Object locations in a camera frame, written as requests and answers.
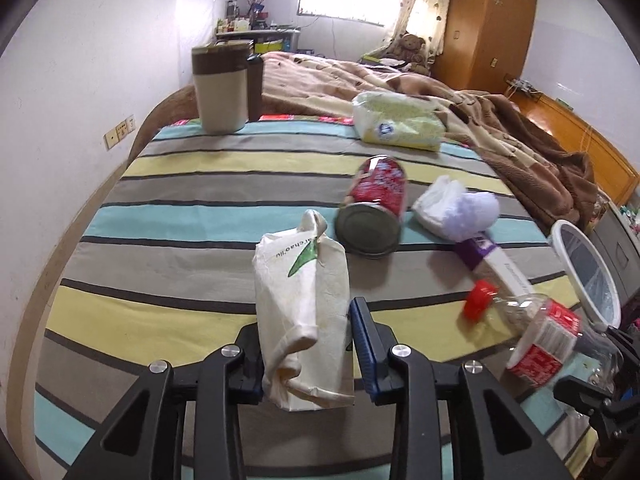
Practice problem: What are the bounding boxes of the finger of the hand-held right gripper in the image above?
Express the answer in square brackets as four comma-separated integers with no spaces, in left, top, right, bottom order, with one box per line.
[552,375,613,416]
[607,328,640,362]

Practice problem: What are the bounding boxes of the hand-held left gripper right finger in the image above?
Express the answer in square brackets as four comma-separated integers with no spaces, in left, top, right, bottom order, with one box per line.
[349,296,573,480]

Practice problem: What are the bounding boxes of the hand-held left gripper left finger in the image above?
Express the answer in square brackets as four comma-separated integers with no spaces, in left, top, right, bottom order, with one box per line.
[65,324,264,480]

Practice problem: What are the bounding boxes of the clear plastic bottle red label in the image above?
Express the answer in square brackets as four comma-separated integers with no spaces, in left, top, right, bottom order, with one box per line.
[462,280,623,392]

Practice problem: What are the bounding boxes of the white carton green leaf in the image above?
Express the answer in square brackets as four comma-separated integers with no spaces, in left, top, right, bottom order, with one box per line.
[252,208,357,412]

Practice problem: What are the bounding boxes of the white bin with plastic liner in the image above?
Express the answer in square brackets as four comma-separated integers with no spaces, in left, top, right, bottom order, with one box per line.
[549,220,622,326]

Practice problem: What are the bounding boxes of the grey metal cabinet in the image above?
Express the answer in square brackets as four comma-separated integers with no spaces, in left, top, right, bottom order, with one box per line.
[590,202,640,311]

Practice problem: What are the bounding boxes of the striped cloth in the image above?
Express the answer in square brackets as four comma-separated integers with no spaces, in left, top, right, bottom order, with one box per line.
[32,120,601,480]

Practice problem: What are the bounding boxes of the red metal can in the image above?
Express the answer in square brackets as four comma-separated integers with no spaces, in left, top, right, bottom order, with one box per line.
[334,156,408,259]

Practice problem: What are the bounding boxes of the crumpled white tissue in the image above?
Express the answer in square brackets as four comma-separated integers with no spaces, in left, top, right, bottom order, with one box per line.
[412,175,468,236]

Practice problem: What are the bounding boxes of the wooden headboard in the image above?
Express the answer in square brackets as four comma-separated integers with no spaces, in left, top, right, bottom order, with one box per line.
[505,85,640,206]

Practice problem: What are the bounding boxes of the green tissue pack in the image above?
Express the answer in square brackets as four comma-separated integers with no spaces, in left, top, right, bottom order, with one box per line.
[351,91,447,151]

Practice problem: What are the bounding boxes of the brown patterned blanket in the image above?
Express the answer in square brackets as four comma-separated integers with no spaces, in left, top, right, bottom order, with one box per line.
[131,51,608,233]

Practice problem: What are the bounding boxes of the beige and brown thermos cup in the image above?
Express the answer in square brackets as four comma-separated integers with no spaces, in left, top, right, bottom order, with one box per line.
[191,40,251,136]

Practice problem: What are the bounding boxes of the dark brown bottle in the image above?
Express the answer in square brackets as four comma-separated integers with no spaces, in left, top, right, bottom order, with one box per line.
[245,53,264,122]

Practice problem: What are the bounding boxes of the power strip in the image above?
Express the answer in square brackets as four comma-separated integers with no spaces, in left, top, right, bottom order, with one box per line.
[502,75,543,96]

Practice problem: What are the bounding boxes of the brown teddy bear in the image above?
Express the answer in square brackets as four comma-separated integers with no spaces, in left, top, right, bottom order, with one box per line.
[385,33,433,76]

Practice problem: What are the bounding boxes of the cluttered white shelf desk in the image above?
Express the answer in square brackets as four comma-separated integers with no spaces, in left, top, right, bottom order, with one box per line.
[215,24,301,56]

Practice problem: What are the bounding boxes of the wooden wardrobe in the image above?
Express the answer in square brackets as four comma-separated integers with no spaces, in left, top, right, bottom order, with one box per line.
[434,0,538,96]

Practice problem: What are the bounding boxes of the patterned curtain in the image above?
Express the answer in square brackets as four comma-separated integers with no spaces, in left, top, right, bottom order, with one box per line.
[385,0,453,56]

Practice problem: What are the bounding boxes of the wall socket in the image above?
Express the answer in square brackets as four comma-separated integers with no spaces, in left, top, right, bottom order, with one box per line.
[103,116,137,150]

